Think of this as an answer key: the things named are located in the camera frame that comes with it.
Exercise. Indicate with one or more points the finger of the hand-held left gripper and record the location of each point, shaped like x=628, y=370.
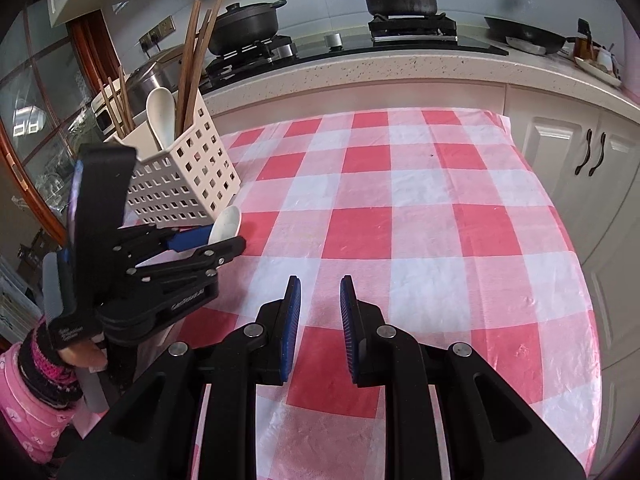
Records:
x=225, y=252
x=192, y=238

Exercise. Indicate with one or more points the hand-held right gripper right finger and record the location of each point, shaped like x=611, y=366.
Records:
x=348, y=325

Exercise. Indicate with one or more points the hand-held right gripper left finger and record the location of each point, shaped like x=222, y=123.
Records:
x=291, y=320

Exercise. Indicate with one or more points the white ceramic spoon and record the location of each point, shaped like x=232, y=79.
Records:
x=160, y=110
x=225, y=222

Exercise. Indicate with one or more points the white perforated utensil basket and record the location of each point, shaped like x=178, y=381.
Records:
x=200, y=170

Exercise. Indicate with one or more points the pile of wooden chopsticks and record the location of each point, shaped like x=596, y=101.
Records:
x=186, y=87

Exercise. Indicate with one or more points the person's left hand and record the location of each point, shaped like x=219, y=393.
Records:
x=85, y=356

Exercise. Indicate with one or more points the white countertop cooker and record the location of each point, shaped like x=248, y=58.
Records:
x=102, y=115

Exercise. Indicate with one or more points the silver rice cooker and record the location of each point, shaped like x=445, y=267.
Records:
x=150, y=72

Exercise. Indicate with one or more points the red white checkered tablecloth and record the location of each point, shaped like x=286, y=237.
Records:
x=400, y=210

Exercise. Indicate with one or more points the wooden framed glass door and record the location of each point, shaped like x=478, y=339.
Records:
x=87, y=35

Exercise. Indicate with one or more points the black casserole pot with lid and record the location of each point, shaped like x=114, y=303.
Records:
x=245, y=27

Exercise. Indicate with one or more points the speckled kitchen countertop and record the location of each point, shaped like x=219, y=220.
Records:
x=400, y=72

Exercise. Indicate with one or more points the black glass gas cooktop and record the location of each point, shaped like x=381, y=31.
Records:
x=410, y=42

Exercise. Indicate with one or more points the black frying pan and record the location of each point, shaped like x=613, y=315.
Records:
x=525, y=35

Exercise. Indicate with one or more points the plate with food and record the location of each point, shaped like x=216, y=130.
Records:
x=600, y=76

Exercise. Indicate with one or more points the brown bottle with black cap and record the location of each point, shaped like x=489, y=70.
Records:
x=582, y=47

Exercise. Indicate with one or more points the small white jar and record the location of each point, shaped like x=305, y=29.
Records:
x=606, y=60

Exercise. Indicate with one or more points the gold triple wall socket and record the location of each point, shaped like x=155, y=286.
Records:
x=162, y=30

